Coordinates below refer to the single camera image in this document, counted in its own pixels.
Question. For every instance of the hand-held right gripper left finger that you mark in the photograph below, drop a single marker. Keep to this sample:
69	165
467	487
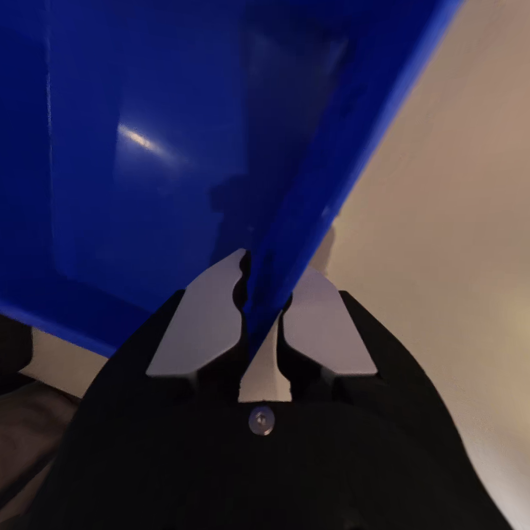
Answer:
203	327

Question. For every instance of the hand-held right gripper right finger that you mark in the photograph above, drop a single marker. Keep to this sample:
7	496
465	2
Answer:
327	331

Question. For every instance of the blue plastic bin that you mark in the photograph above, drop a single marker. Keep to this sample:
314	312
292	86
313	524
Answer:
165	103

